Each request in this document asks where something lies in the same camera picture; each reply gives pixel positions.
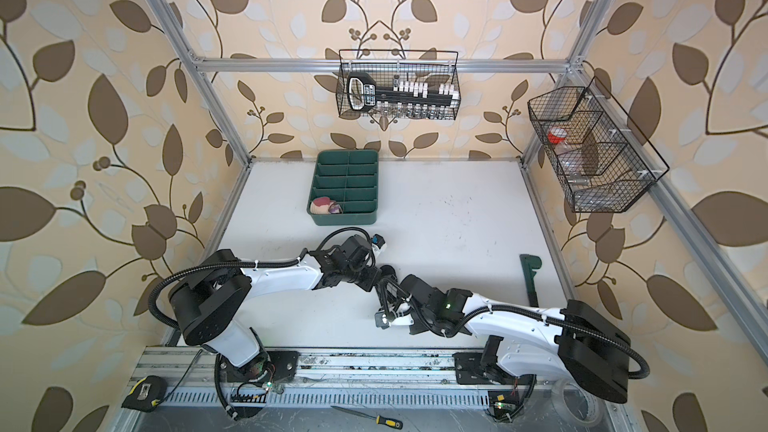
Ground green pipe wrench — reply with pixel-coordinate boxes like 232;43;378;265
519;254;542;307

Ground beige sock maroon purple stripes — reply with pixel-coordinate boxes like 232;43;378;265
309;196;343;215

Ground yellow black handled screwdriver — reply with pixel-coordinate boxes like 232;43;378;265
331;405;404;430

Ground aluminium front rail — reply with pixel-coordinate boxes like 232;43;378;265
107;345;637;432

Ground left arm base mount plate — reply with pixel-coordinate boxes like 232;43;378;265
217;349;300;384

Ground clear tape roll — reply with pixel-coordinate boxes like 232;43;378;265
551;379;605;428

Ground black yellow tape measure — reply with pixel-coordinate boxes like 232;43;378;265
121;375;168;412

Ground black wire basket wall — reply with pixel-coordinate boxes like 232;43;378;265
333;47;462;121
527;78;669;213

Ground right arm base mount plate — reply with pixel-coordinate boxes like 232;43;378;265
453;352;535;387

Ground black grey argyle sock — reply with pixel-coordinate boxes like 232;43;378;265
377;265;398;286

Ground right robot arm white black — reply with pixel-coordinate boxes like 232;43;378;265
375;275;651;404

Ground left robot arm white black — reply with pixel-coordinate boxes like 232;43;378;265
147;226;386;369

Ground black socket set rail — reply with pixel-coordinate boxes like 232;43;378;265
340;72;461;115

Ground red lidded container in basket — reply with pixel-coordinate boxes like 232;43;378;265
547;127;568;145

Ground green plastic divided tray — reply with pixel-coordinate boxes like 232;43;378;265
306;149;379;227

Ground black wire basket right wall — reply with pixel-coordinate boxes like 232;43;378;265
527;78;669;213

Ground black wire basket back wall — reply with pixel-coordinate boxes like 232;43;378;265
333;47;462;121

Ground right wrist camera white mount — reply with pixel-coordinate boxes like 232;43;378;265
374;310;414;330

